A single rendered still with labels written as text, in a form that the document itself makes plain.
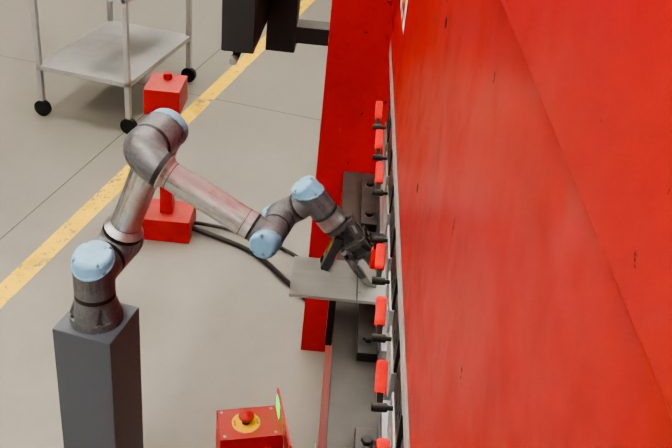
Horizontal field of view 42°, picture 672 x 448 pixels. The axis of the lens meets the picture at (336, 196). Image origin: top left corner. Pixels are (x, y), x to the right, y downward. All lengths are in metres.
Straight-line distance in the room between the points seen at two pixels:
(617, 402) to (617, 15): 0.21
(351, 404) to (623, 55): 1.80
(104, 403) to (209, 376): 0.93
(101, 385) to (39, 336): 1.19
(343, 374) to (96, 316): 0.72
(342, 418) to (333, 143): 1.26
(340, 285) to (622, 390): 1.91
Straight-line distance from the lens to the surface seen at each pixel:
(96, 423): 2.77
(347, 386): 2.26
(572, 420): 0.58
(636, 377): 0.48
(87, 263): 2.45
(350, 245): 2.31
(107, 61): 5.47
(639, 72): 0.46
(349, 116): 3.09
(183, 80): 4.03
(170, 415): 3.40
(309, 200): 2.23
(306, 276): 2.40
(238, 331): 3.76
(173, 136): 2.30
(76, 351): 2.60
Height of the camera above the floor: 2.41
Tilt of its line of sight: 30 degrees down
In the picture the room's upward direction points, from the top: 6 degrees clockwise
